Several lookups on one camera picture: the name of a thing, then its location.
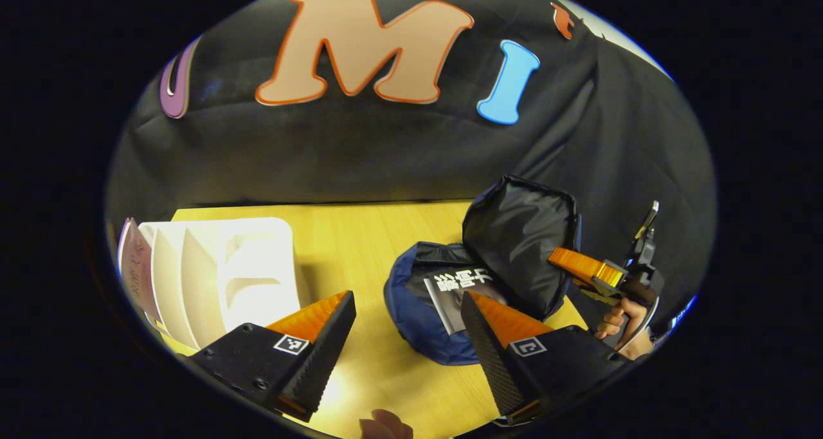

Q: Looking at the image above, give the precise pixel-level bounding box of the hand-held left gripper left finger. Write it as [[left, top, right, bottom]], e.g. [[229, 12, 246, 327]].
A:
[[185, 290, 358, 423]]

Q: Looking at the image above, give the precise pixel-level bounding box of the blue schoolbag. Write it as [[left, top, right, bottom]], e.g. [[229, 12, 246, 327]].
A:
[[384, 175, 583, 366]]

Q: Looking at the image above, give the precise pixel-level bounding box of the white plastic bookshelf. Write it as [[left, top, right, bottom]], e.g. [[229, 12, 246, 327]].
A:
[[138, 217, 303, 351]]

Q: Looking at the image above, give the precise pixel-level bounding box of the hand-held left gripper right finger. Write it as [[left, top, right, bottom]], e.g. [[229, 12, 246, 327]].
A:
[[460, 290, 636, 427]]

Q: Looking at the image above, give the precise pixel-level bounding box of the dark grey book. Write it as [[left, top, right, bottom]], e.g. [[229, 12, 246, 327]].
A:
[[424, 269, 509, 336]]

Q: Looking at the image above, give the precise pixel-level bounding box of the pink book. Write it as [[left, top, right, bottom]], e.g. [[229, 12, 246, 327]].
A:
[[117, 218, 161, 330]]

